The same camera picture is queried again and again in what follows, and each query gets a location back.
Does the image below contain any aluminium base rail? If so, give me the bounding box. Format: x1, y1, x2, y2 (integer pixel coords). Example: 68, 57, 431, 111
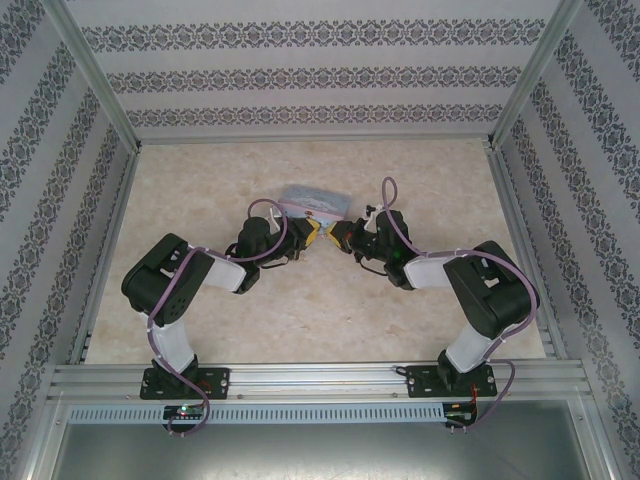
47, 362, 587, 400

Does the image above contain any right gripper thin black cable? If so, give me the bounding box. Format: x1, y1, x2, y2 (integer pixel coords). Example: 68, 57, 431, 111
354, 253, 390, 276

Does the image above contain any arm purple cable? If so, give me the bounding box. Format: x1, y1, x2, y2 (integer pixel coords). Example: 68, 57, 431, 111
147, 198, 289, 434
382, 175, 541, 432

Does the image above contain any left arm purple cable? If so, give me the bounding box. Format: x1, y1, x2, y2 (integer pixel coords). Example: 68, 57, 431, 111
147, 198, 289, 434

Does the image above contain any gripper thin black cable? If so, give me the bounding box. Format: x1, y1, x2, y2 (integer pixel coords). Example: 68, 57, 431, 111
258, 251, 295, 270
354, 253, 390, 276

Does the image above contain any grey metal panel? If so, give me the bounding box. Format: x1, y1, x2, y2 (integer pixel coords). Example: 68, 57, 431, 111
47, 397, 615, 480

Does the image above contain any left gripper thin black cable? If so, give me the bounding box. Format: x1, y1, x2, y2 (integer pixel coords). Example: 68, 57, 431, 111
258, 251, 295, 270

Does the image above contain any aluminium table side rail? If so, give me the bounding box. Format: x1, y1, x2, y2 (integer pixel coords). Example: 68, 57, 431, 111
484, 144, 569, 359
68, 147, 142, 366

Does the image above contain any slotted grey cable duct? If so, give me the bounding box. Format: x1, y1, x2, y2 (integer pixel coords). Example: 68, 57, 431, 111
67, 403, 447, 424

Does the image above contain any pastel cartoon tin box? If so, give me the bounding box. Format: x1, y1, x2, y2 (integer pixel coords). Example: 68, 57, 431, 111
277, 183, 352, 227

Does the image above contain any slanted aluminium frame post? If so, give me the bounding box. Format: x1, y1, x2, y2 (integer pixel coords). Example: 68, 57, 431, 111
485, 0, 585, 150
42, 0, 142, 152

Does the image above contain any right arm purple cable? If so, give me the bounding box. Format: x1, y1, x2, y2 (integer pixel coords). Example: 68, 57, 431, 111
382, 175, 541, 432

